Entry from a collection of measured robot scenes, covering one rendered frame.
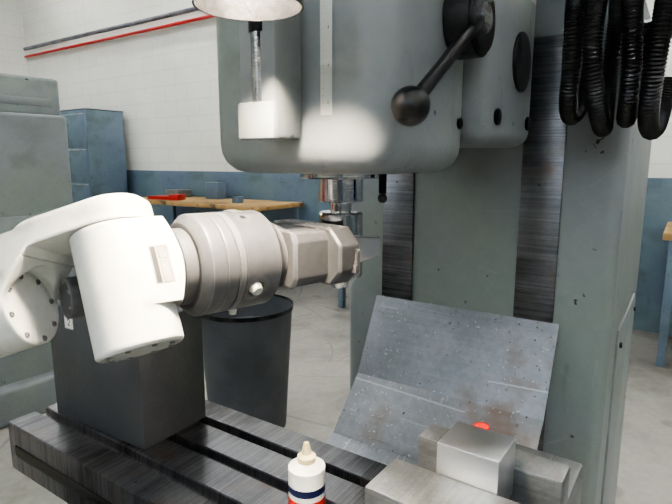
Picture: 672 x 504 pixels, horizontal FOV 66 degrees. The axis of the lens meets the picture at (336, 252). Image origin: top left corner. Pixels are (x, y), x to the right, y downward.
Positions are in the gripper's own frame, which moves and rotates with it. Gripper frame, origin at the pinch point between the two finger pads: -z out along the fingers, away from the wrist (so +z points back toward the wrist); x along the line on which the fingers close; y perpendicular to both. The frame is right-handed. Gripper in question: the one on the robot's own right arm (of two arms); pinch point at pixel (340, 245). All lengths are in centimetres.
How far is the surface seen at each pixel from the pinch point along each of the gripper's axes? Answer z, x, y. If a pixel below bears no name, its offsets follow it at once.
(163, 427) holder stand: 8.4, 28.9, 29.7
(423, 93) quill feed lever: 6.4, -15.7, -13.8
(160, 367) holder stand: 8.4, 28.9, 20.4
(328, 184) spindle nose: 2.4, -0.6, -6.6
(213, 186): -270, 515, 18
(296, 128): 9.3, -4.4, -11.6
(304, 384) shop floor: -148, 191, 122
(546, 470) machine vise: -9.0, -20.1, 20.5
